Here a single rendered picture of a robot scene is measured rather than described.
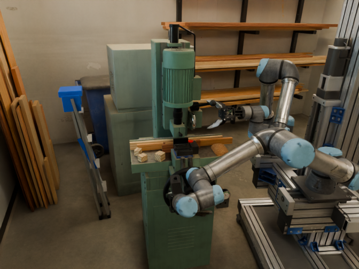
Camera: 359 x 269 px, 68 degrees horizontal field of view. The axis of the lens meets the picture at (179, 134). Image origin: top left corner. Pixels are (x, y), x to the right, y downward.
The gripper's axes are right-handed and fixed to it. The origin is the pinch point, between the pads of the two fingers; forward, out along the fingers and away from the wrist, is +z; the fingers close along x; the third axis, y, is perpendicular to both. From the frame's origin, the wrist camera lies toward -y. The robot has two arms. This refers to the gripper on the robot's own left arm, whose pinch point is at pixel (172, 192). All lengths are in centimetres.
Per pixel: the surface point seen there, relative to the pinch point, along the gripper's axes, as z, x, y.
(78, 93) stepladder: 64, -53, -70
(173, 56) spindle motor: -3, 6, -70
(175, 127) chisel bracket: 20.3, 8.0, -35.4
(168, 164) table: 19.1, 1.8, -13.8
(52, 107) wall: 234, -114, -99
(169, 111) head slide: 29, 6, -47
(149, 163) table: 18.2, -8.9, -15.3
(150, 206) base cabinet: 33.5, -9.1, 11.0
